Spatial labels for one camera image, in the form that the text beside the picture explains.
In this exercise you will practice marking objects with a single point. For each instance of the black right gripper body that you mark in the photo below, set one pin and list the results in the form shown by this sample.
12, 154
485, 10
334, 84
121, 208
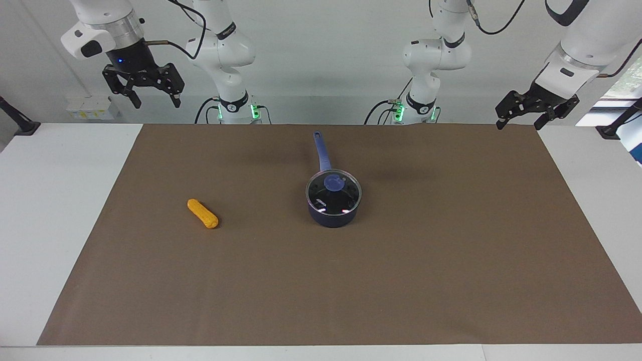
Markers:
131, 57

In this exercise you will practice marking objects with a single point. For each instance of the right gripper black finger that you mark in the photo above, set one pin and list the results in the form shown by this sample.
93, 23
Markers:
170, 80
125, 82

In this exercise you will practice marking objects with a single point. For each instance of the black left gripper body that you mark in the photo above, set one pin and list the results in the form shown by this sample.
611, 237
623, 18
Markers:
549, 99

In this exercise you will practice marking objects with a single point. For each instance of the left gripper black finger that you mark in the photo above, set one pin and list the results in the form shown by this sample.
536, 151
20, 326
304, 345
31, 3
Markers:
559, 113
514, 103

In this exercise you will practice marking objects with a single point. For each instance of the yellow corn cob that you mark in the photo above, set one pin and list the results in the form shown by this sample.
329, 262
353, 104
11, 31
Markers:
202, 213

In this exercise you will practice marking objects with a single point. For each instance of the glass lid with blue knob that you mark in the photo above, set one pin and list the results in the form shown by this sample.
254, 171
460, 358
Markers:
333, 193

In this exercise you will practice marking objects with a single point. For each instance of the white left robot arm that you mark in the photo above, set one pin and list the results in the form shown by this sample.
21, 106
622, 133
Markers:
436, 55

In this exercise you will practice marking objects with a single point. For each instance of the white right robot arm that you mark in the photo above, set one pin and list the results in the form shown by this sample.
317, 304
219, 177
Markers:
225, 50

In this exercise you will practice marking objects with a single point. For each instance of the black clamp stand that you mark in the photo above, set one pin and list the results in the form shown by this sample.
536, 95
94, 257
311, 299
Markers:
614, 128
22, 125

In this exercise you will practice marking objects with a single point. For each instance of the bright window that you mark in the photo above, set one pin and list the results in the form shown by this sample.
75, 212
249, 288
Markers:
627, 85

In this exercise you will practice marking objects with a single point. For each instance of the dark blue saucepan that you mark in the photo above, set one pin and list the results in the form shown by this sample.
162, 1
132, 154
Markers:
333, 218

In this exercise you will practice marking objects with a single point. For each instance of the brown table mat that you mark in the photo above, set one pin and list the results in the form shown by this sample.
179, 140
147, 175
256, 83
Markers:
326, 281

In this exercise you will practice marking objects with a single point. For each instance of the white wall socket box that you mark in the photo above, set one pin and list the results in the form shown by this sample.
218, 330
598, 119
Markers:
93, 108

